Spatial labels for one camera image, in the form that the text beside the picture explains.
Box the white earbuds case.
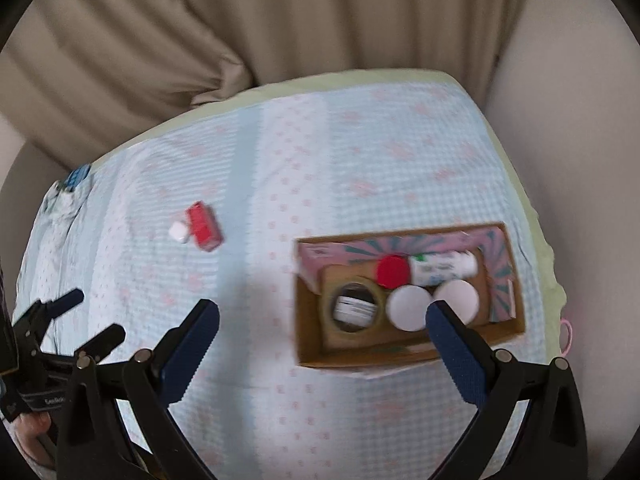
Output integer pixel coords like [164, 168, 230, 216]
[168, 221, 191, 244]

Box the red rectangular box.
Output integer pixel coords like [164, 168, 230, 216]
[186, 202, 224, 252]

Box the white tube green label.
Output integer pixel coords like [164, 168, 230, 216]
[408, 252, 478, 287]

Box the white jar black lid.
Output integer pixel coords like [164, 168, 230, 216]
[333, 296, 378, 328]

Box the person's left hand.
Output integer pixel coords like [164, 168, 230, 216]
[11, 412, 55, 469]

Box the pale green mattress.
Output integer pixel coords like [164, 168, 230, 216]
[89, 70, 549, 361]

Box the checkered floral blanket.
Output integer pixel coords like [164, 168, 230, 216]
[16, 76, 546, 479]

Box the white lid jar left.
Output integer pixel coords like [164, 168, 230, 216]
[385, 285, 433, 333]

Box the red lid jar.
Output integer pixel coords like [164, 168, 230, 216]
[375, 255, 411, 289]

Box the brown tape roll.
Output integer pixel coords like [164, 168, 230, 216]
[320, 276, 385, 334]

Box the pink patterned cardboard box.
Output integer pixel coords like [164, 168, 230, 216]
[294, 223, 525, 370]

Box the beige curtain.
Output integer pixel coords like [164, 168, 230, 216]
[1, 0, 523, 165]

